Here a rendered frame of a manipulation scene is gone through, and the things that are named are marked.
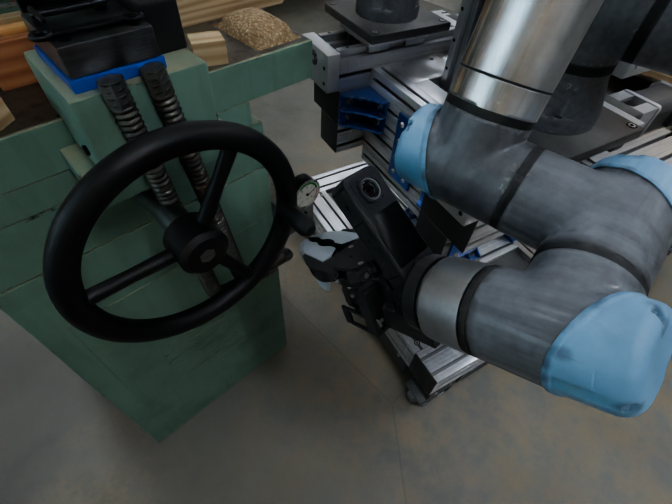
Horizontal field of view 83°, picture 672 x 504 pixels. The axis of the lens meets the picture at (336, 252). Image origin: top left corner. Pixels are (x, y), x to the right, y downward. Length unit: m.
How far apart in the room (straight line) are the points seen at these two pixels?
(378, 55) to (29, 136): 0.75
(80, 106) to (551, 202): 0.41
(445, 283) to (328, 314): 1.04
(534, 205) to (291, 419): 0.99
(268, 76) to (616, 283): 0.53
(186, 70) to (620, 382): 0.44
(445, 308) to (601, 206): 0.13
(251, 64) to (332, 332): 0.91
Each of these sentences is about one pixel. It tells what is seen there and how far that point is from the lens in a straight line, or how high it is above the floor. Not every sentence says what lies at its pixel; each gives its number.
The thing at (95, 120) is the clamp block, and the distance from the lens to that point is 0.45.
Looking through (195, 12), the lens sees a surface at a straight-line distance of 0.75.
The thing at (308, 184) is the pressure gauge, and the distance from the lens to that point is 0.72.
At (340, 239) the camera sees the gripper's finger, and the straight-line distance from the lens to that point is 0.44.
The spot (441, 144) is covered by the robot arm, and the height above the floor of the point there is 0.97.
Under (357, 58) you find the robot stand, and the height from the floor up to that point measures 0.75.
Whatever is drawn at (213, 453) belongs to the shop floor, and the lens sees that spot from 1.20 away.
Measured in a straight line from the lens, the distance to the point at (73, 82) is 0.44.
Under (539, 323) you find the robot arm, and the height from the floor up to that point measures 0.94.
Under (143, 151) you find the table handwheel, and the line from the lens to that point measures 0.37.
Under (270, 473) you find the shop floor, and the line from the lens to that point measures 1.17.
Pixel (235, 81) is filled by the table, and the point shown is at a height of 0.88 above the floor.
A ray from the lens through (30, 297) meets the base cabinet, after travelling 0.68.
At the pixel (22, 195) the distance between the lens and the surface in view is 0.58.
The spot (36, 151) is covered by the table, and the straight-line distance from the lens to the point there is 0.56.
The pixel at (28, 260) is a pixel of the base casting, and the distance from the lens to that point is 0.63.
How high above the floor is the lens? 1.15
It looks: 50 degrees down
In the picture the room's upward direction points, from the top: 4 degrees clockwise
